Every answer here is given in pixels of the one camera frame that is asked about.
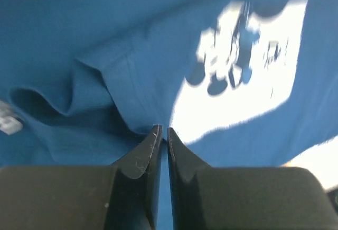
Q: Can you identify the floral patterned table mat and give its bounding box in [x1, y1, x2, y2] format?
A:
[283, 136, 337, 190]

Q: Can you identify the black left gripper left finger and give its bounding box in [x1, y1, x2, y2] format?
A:
[104, 125, 163, 229]

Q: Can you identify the blue printed t shirt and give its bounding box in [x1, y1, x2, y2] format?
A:
[1, 0, 337, 229]

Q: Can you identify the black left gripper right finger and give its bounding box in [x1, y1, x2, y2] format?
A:
[167, 127, 209, 229]

